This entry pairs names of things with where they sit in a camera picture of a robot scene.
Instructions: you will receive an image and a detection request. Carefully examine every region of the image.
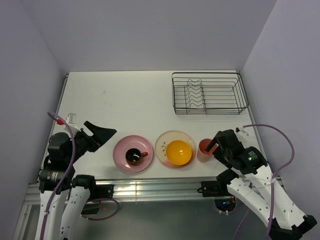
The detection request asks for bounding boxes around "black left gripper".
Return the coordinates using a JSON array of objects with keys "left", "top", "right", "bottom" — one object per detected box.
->
[{"left": 65, "top": 120, "right": 116, "bottom": 163}]

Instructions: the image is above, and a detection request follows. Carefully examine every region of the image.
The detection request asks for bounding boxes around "pink plastic cup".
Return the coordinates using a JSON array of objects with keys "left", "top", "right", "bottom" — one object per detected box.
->
[{"left": 196, "top": 138, "right": 213, "bottom": 163}]

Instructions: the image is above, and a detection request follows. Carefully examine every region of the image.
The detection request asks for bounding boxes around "yellow bowl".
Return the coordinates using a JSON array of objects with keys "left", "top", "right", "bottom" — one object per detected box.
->
[{"left": 165, "top": 140, "right": 193, "bottom": 166}]

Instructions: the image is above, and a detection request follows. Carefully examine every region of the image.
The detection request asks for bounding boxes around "orange and black teacup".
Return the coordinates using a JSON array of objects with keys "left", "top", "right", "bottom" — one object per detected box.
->
[{"left": 125, "top": 148, "right": 149, "bottom": 167}]

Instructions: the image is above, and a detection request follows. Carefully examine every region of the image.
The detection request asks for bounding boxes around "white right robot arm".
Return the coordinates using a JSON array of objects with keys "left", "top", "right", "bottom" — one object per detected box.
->
[{"left": 201, "top": 129, "right": 317, "bottom": 240}]

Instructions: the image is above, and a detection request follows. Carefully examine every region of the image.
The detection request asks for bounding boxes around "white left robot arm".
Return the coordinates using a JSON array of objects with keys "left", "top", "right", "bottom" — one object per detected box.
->
[{"left": 35, "top": 121, "right": 117, "bottom": 240}]

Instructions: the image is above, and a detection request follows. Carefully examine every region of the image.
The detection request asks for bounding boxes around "cream and pink floral plate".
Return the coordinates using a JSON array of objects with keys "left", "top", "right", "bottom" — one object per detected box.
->
[{"left": 155, "top": 130, "right": 197, "bottom": 169}]

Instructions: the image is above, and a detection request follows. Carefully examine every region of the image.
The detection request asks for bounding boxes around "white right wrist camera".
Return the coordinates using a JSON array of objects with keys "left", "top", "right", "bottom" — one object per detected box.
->
[{"left": 235, "top": 126, "right": 249, "bottom": 137}]

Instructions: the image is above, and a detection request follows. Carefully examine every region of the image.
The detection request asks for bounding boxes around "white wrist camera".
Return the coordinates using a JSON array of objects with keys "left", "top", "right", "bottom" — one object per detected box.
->
[
  {"left": 56, "top": 113, "right": 80, "bottom": 135},
  {"left": 235, "top": 126, "right": 249, "bottom": 137}
]

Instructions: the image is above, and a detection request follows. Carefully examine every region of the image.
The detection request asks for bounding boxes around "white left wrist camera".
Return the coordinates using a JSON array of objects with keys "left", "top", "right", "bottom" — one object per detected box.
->
[{"left": 56, "top": 113, "right": 80, "bottom": 135}]

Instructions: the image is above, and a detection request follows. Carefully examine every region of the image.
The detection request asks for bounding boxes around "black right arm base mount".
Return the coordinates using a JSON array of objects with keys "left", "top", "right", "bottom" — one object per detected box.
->
[{"left": 197, "top": 180, "right": 236, "bottom": 211}]

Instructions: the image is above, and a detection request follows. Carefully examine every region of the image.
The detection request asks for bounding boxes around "black wire dish rack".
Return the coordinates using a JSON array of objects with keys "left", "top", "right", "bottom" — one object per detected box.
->
[{"left": 171, "top": 71, "right": 249, "bottom": 115}]

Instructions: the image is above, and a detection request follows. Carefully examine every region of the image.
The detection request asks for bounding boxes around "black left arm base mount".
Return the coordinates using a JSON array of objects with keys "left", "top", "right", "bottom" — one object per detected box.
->
[{"left": 81, "top": 184, "right": 114, "bottom": 215}]

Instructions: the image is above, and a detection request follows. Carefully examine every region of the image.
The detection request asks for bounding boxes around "aluminium table rail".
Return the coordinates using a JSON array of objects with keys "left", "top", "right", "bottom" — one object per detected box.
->
[{"left": 23, "top": 176, "right": 286, "bottom": 203}]

